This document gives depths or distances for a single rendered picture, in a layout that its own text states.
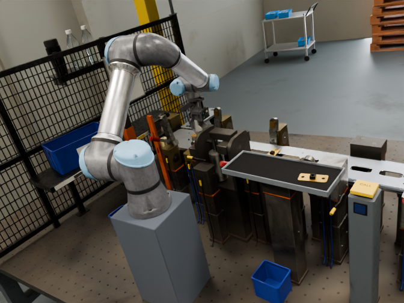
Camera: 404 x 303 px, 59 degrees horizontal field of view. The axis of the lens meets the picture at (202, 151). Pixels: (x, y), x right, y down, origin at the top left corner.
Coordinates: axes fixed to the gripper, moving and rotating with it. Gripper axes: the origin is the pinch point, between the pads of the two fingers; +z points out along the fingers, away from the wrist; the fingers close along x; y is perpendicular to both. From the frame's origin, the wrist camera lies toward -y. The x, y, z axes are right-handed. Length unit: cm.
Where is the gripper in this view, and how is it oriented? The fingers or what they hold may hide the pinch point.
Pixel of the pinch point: (198, 132)
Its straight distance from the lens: 189.3
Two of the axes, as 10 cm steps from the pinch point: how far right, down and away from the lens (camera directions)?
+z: 1.8, 8.7, 4.5
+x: 6.1, -4.6, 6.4
